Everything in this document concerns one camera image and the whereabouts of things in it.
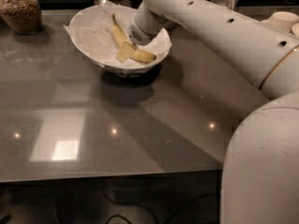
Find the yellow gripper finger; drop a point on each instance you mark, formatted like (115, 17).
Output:
(126, 50)

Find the yellow banana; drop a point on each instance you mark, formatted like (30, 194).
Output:
(119, 36)

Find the white bowl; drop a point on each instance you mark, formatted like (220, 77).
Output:
(93, 38)

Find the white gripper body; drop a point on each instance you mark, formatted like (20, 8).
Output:
(139, 35)

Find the white paper liner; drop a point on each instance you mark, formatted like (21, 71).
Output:
(90, 34)

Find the glass jar of grains left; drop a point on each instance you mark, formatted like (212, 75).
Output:
(22, 16)

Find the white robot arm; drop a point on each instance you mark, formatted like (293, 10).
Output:
(260, 176)

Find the stack of paper bowls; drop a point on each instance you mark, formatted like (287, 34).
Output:
(282, 20)

